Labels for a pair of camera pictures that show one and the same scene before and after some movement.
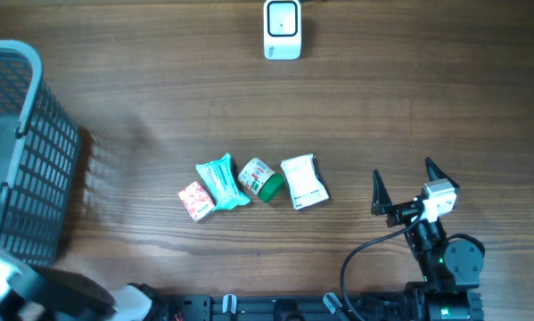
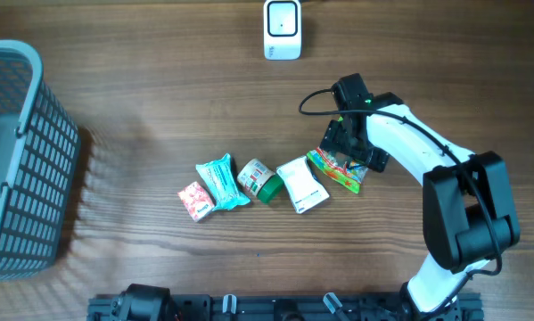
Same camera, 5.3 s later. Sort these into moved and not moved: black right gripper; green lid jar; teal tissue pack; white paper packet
Moved: black right gripper
Not moved: green lid jar; white paper packet; teal tissue pack
